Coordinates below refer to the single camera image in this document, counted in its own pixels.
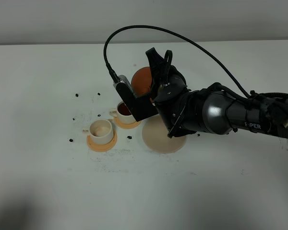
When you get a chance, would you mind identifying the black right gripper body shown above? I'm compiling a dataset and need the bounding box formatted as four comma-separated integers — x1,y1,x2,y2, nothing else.
154,66,206,138

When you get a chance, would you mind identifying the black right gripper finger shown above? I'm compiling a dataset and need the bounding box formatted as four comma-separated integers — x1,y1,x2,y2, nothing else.
146,48,169,84

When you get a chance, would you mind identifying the brown clay teapot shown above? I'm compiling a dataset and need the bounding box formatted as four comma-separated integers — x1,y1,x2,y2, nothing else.
131,67,152,96

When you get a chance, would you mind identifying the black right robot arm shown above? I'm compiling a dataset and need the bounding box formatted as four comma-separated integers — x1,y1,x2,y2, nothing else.
146,48,288,139

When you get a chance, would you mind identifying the beige round teapot coaster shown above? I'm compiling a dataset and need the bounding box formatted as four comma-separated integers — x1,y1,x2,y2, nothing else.
142,116,187,153

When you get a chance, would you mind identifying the orange coaster rear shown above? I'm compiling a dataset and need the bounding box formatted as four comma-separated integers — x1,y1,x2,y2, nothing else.
113,117,141,129

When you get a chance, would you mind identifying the orange coaster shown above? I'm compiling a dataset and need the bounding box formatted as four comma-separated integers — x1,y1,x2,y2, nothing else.
86,131,117,152
113,117,141,129

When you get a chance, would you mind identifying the white teacup rear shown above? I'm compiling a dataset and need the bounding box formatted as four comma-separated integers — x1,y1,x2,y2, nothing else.
109,102,136,125

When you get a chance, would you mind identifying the white teacup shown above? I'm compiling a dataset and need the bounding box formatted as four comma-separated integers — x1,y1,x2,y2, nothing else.
109,102,136,125
82,119,114,145

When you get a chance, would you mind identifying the white teacup front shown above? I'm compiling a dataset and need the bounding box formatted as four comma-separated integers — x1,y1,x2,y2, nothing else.
82,119,114,145

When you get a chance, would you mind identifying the orange coaster front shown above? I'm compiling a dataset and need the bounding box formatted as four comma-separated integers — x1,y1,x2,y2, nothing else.
86,131,117,152

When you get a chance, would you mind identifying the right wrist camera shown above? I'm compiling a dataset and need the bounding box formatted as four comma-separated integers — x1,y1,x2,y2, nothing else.
112,75,158,121

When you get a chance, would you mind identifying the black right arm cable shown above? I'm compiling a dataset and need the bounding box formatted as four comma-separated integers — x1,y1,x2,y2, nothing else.
103,25,252,98

